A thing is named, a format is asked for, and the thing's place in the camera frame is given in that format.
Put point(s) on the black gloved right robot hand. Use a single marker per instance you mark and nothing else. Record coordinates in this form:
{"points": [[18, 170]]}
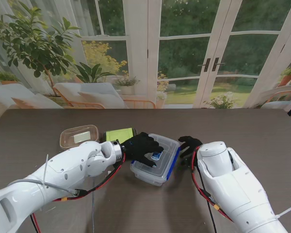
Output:
{"points": [[190, 145]]}

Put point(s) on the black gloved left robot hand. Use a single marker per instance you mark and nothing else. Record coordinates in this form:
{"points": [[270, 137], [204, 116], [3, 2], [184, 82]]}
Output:
{"points": [[140, 148]]}

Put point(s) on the black plastic tray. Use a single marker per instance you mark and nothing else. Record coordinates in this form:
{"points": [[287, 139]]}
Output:
{"points": [[135, 131]]}

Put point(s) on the clear lid with blue mark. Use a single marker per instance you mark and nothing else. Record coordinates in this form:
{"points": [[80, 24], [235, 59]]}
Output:
{"points": [[167, 155]]}

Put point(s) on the clear lid with green sheet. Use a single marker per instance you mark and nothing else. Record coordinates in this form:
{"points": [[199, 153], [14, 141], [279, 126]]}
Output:
{"points": [[117, 136]]}

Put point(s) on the clear container with blue clips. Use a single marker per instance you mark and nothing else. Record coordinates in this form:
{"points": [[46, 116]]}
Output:
{"points": [[157, 179]]}

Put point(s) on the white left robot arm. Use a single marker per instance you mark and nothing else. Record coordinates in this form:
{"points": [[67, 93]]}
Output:
{"points": [[55, 174]]}

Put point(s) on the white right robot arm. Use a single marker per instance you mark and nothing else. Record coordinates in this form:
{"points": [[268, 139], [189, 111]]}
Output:
{"points": [[237, 189]]}

